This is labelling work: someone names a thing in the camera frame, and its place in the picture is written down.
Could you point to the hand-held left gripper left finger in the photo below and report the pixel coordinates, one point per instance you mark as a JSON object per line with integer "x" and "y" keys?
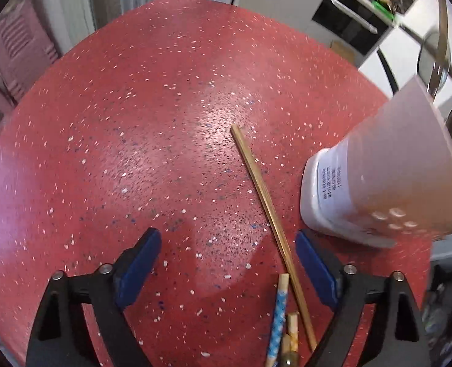
{"x": 141, "y": 263}

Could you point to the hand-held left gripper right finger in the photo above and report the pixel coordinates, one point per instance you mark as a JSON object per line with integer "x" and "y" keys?
{"x": 317, "y": 267}

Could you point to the blue patterned wooden chopstick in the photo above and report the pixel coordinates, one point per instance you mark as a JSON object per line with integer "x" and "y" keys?
{"x": 280, "y": 306}

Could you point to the beige plastic utensil holder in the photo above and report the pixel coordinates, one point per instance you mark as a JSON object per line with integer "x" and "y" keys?
{"x": 394, "y": 160}

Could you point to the black door strip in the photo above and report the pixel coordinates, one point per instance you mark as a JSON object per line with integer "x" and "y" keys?
{"x": 387, "y": 70}

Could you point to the cardboard box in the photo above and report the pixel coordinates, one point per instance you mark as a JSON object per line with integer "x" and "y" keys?
{"x": 342, "y": 50}

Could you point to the black built-in oven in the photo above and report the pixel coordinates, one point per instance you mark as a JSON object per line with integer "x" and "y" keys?
{"x": 344, "y": 23}

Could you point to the stack of pink stools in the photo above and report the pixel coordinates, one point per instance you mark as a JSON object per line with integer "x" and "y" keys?
{"x": 23, "y": 46}

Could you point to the green cutting board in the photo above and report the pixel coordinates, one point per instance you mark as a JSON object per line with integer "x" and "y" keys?
{"x": 382, "y": 7}

